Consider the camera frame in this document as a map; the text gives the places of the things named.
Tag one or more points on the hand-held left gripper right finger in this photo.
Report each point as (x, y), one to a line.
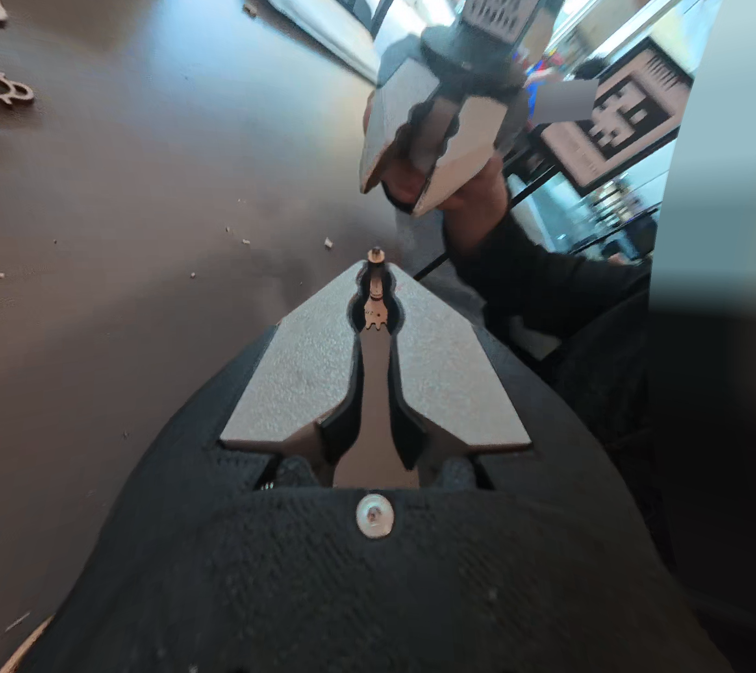
(455, 378)

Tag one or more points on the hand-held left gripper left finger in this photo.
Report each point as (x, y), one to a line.
(289, 378)

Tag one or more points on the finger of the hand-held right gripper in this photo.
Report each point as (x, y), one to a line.
(393, 118)
(469, 147)

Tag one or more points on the small wooden pin part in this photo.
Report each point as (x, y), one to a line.
(375, 307)

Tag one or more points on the person's right forearm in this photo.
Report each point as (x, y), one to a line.
(561, 283)

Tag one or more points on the person's right hand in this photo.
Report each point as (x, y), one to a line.
(472, 206)

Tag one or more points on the wavy wooden sheet fragment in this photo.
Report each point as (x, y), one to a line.
(319, 12)

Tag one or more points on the person's dark clothed body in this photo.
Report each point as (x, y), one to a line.
(602, 389)

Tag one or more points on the black white marker board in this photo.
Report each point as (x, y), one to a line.
(626, 112)

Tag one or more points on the wooden looped part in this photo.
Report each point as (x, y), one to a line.
(15, 94)

